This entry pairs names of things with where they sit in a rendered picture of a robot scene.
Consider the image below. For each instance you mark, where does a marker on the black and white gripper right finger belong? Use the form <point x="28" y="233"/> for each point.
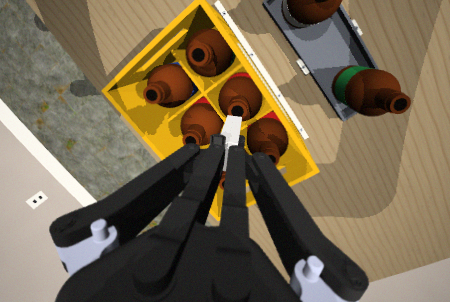
<point x="319" y="271"/>

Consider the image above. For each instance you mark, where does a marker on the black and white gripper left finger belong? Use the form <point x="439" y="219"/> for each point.
<point x="86" y="234"/>

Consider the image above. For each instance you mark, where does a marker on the dark grey tray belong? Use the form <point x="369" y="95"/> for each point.
<point x="325" y="49"/>

